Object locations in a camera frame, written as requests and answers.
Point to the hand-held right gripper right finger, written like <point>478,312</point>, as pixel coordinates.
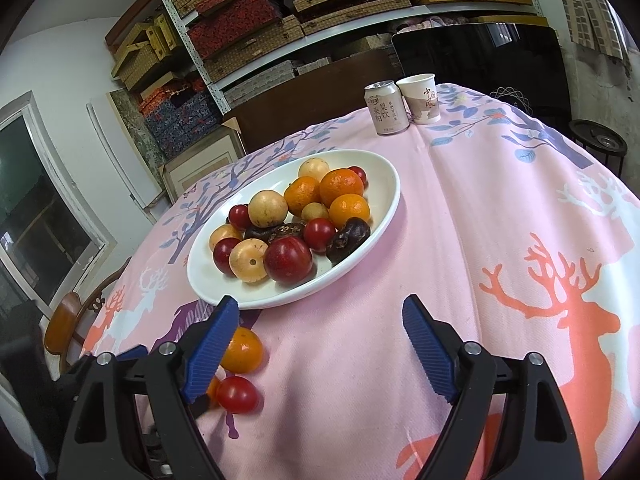
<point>430,355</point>

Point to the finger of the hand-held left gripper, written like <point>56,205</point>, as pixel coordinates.
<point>200,406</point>
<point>131,352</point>

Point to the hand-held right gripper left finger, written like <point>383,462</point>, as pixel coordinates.
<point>210,350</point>

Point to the yellow tangerine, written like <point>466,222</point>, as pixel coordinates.
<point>213,389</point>
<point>243,350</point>

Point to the dark red tomato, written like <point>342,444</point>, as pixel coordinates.
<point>225,256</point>
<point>288,258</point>

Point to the striped pepino melon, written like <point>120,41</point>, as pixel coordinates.
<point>248,260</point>

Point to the pale yellow pepino melon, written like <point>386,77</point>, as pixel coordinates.
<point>313,169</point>
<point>225,233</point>
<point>268,208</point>

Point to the dark purple water chestnut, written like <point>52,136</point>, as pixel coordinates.
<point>348,240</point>
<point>272,233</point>

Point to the orange tangerine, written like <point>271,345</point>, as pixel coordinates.
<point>349,211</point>
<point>302,195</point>
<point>341,187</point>

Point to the small pale green plum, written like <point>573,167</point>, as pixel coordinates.
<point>315,211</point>

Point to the white oval plate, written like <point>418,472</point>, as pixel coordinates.
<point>382,185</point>

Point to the carved wooden chair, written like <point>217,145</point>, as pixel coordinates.
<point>62,325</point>

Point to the pink deer print tablecloth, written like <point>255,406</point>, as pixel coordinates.
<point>450,210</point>

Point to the beige framed board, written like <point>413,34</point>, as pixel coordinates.
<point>200,170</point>

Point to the white leaning board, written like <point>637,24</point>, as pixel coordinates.
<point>107,145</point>

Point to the grey marble slab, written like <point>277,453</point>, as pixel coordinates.
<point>132,135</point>

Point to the blue patterned box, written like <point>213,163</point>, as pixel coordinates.
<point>165,132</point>
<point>200,115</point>

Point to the beverage can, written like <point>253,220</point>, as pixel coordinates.
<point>387,110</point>

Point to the white paper cup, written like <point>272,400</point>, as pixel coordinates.
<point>422,100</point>

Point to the orange patterned box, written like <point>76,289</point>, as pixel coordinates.
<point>165,97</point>

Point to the black round stool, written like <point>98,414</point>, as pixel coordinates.
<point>597,142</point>

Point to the dark brown board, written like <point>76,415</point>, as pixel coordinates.
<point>310,95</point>

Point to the black flat panel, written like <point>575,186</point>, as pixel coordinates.
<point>475,55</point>

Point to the shelf with flat boxes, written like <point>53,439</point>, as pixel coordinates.
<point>240,45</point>

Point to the white metal shelf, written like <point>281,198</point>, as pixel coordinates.
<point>475,8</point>

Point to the brick pattern curtain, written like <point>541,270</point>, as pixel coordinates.
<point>590,5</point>

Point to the dark window with white frame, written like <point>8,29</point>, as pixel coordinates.
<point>40,210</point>

